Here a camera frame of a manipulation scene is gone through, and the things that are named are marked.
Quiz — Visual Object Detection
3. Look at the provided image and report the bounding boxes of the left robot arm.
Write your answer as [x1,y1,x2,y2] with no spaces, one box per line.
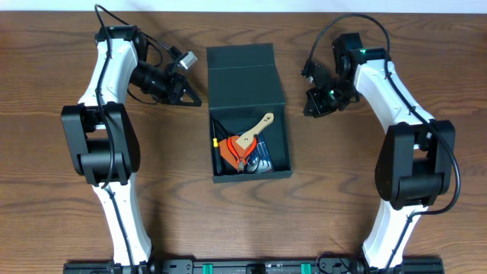
[61,25,202,273]

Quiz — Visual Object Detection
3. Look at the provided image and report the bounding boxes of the red handled pliers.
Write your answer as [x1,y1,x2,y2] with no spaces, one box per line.
[226,137,257,173]

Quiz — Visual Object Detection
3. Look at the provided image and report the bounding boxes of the black handled claw hammer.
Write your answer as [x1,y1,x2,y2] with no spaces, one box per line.
[212,119,262,174]

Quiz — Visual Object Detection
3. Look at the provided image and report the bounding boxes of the black gift box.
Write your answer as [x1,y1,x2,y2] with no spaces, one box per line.
[206,43,292,183]

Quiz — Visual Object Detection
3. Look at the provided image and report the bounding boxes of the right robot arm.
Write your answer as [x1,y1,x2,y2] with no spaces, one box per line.
[301,46,460,273]

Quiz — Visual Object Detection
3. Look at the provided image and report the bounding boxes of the black yellow screwdriver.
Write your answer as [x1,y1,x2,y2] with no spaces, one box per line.
[212,120,222,175]

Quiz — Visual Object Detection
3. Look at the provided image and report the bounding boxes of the blue drill bit case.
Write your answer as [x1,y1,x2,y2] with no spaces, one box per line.
[244,133,274,174]

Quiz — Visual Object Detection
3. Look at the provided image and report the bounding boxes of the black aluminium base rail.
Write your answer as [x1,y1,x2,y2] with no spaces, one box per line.
[62,257,445,274]

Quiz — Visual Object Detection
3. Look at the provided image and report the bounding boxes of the orange scraper wooden handle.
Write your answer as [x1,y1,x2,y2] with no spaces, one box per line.
[218,113,274,173]

